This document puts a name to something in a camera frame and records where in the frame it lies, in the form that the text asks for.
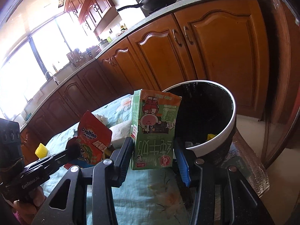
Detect person's left hand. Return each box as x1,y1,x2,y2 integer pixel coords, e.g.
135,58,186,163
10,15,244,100
13,186,46,224

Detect black wok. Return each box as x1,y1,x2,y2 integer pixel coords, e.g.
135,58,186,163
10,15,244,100
117,0,177,13

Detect white tissue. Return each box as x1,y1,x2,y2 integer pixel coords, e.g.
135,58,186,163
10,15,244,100
91,114,131,152

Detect wooden lower kitchen cabinets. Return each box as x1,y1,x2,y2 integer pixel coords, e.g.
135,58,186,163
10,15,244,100
21,0,269,163

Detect wooden glass display cabinet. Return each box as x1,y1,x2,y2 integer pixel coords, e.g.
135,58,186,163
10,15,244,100
258,0,299,168

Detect chrome sink faucet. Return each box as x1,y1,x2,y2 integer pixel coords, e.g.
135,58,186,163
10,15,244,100
45,71,59,85

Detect kitchen window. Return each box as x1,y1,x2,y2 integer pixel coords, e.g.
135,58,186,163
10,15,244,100
1,13,98,120

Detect red Ovaltine snack bag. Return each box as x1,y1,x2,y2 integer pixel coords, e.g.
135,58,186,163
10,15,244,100
77,111,112,165

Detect yellow honeycomb sponge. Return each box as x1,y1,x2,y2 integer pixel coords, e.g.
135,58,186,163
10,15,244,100
34,143,48,159

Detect green milk carton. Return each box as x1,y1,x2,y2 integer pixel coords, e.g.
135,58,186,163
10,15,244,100
131,89,182,170

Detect light blue floral tablecloth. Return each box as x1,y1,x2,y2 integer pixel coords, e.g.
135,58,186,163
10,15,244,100
40,93,195,225

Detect wooden upper wall cabinets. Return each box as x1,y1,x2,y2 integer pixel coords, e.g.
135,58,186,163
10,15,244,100
64,0,119,36

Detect white rimmed black trash bin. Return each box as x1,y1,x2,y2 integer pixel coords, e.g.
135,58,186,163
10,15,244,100
164,80,237,166

